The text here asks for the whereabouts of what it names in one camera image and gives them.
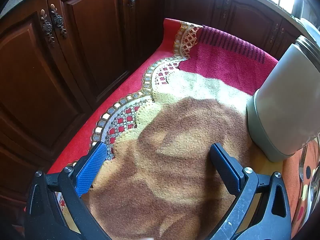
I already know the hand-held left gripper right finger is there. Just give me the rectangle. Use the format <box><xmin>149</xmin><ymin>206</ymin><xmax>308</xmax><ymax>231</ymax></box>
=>
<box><xmin>209</xmin><ymin>142</ymin><xmax>293</xmax><ymax>240</ymax></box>

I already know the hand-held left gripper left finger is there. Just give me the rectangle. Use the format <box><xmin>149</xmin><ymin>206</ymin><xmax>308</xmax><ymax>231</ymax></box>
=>
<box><xmin>24</xmin><ymin>141</ymin><xmax>113</xmax><ymax>240</ymax></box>

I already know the silver fork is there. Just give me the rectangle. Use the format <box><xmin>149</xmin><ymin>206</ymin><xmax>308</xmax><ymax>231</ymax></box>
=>
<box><xmin>299</xmin><ymin>144</ymin><xmax>308</xmax><ymax>183</ymax></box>

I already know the grey utensil holder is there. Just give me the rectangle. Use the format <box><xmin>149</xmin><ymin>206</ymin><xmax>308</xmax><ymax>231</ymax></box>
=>
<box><xmin>246</xmin><ymin>35</ymin><xmax>320</xmax><ymax>162</ymax></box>

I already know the red patterned rug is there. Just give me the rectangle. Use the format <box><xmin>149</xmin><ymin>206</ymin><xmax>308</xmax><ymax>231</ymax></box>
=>
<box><xmin>24</xmin><ymin>17</ymin><xmax>279</xmax><ymax>240</ymax></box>

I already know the orange dotted mat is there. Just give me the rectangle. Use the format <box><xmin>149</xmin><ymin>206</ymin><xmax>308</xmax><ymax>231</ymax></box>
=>
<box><xmin>282</xmin><ymin>135</ymin><xmax>320</xmax><ymax>238</ymax></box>

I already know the brown wooden cabinet door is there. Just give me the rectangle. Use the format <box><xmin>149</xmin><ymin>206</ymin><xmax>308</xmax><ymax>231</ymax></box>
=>
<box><xmin>224</xmin><ymin>0</ymin><xmax>280</xmax><ymax>57</ymax></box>
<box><xmin>46</xmin><ymin>0</ymin><xmax>131</xmax><ymax>105</ymax></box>
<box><xmin>165</xmin><ymin>0</ymin><xmax>226</xmax><ymax>28</ymax></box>
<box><xmin>277</xmin><ymin>17</ymin><xmax>306</xmax><ymax>54</ymax></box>
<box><xmin>129</xmin><ymin>0</ymin><xmax>166</xmax><ymax>67</ymax></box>
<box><xmin>0</xmin><ymin>11</ymin><xmax>94</xmax><ymax>160</ymax></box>

